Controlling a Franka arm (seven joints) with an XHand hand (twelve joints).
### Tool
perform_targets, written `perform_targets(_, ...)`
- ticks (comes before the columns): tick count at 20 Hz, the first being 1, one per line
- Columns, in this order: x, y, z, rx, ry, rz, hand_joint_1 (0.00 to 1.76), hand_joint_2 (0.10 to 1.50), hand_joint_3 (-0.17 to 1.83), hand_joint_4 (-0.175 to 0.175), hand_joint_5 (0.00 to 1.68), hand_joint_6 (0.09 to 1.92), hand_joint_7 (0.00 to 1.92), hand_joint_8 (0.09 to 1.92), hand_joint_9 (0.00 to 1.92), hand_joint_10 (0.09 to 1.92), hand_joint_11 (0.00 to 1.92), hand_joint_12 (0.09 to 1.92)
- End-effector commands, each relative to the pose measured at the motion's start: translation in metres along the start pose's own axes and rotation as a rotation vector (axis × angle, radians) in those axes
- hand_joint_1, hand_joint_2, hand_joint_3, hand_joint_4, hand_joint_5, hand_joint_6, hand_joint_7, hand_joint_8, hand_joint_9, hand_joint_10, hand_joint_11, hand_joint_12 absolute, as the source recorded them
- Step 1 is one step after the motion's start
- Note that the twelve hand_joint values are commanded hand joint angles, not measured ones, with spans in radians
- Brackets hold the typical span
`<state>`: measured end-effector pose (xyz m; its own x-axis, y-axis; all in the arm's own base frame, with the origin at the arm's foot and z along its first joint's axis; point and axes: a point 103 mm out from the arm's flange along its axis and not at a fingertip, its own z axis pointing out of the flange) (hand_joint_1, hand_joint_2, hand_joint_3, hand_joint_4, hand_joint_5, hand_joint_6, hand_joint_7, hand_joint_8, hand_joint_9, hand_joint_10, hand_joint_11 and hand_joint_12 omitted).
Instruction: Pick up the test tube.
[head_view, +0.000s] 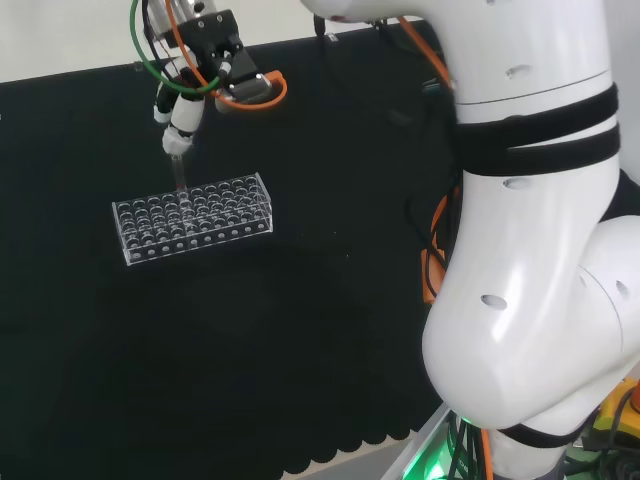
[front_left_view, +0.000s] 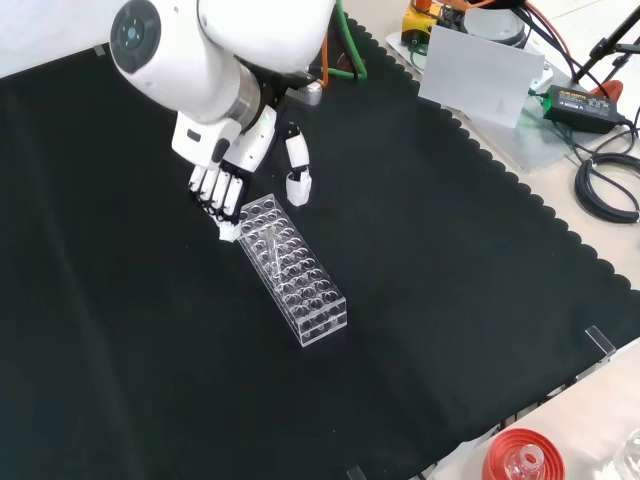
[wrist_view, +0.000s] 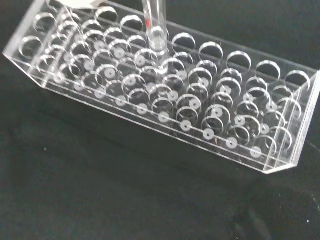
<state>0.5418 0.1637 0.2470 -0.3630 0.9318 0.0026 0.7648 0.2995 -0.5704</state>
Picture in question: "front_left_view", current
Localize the black tripod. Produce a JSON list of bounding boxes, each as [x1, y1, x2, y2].
[[572, 0, 640, 87]]

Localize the black power adapter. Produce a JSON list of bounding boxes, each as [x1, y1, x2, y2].
[[542, 84, 633, 135]]

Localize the red ribbed funnel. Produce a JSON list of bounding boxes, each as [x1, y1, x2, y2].
[[480, 427, 566, 480]]

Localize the green cable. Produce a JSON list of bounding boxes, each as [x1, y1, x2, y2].
[[329, 0, 369, 82]]

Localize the orange clamp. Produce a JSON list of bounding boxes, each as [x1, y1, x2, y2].
[[589, 79, 624, 104]]

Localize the yellow stop button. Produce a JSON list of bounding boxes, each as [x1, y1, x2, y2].
[[402, 0, 444, 47]]

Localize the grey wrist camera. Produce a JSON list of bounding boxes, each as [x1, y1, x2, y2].
[[287, 79, 324, 107]]

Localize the clear acrylic test tube rack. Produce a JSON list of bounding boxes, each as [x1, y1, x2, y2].
[[234, 193, 349, 349]]

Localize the black coiled cable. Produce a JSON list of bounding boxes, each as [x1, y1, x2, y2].
[[573, 152, 640, 224]]

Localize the clear glass test tube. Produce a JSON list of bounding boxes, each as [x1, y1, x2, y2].
[[264, 227, 284, 276]]

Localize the black scalloped bench cloth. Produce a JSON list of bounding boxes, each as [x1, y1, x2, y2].
[[0, 14, 640, 480]]

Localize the clear glass vessel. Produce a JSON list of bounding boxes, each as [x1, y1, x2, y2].
[[612, 429, 640, 480]]

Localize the pale board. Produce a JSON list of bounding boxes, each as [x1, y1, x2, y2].
[[417, 24, 545, 129]]

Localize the small clear glass flask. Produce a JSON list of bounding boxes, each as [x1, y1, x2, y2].
[[505, 444, 546, 480]]

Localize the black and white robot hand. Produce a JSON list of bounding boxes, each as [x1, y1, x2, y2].
[[171, 97, 315, 244]]

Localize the grey metal base plate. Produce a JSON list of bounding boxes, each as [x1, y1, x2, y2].
[[383, 29, 597, 176]]

